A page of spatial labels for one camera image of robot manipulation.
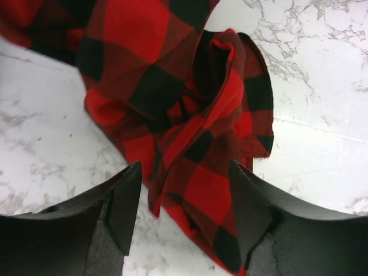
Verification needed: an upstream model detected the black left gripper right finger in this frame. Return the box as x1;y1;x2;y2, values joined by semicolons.
229;161;367;276

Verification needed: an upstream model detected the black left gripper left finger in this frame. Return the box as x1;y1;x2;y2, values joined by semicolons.
1;162;142;276

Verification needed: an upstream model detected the red black plaid shirt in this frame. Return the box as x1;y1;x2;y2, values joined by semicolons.
1;0;274;275

